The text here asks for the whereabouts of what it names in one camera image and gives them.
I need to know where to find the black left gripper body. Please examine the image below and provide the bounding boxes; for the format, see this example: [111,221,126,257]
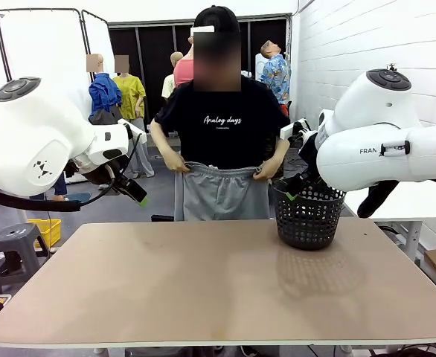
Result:
[104,160,134,190]

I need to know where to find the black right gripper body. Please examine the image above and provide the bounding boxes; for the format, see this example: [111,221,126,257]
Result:
[298,140,321,178]

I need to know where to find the black plastic laundry basket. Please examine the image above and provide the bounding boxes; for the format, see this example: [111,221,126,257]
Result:
[271,177,347,251]

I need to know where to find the grey training pants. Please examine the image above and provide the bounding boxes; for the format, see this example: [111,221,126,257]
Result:
[173,161,270,222]

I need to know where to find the person's right forearm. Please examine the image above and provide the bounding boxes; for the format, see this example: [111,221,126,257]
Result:
[150,120,184,164]

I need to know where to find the person's left forearm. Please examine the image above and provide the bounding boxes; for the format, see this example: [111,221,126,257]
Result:
[264,135,291,172]

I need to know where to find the person's left hand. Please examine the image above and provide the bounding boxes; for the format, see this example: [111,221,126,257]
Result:
[252,161,275,182]

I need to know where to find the person's right hand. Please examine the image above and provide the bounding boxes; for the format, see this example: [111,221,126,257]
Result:
[168,155,192,175]

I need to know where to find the mannequin in yellow shirt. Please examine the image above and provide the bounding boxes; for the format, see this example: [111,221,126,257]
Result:
[112,55,156,179]

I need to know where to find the mannequin in blue jacket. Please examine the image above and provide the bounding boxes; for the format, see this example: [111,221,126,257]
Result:
[87,54,124,126]

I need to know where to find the person in black T-shirt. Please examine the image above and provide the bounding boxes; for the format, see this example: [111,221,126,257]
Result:
[150,7,292,222]

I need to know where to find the yellow plastic crate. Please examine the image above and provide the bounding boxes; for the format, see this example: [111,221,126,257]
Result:
[27,218,62,248]

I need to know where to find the mannequin in floral shirt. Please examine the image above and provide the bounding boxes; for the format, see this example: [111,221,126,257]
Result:
[259,39,292,112]

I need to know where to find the mannequin in cream shirt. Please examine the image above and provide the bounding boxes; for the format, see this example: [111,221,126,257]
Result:
[161,51,185,106]

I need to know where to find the large white table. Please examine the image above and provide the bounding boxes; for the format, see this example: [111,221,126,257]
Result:
[342,181,436,261]

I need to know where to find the mannequin in pink top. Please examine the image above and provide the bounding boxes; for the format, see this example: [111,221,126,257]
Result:
[173,35,196,89]

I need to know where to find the black curtain panel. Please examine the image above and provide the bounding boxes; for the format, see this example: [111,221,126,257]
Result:
[108,13,292,131]

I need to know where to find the grey plastic stool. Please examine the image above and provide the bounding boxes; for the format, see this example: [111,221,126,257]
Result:
[0,222,51,295]

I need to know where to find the black cap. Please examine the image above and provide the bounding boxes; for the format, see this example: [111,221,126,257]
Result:
[194,7,241,35]

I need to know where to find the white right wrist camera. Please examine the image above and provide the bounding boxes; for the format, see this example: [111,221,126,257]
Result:
[280,118,312,139]

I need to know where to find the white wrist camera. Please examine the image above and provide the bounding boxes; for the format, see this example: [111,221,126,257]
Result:
[117,118,147,135]
[280,118,312,139]

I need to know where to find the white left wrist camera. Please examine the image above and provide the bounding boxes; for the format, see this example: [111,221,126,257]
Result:
[117,118,147,135]

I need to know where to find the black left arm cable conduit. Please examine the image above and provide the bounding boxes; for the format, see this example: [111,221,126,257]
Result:
[0,184,82,213]

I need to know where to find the narrow black backdrop frame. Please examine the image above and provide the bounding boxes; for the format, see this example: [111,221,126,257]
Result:
[80,9,109,75]

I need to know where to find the wide black backdrop frame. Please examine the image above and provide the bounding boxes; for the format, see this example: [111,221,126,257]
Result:
[0,9,84,85]

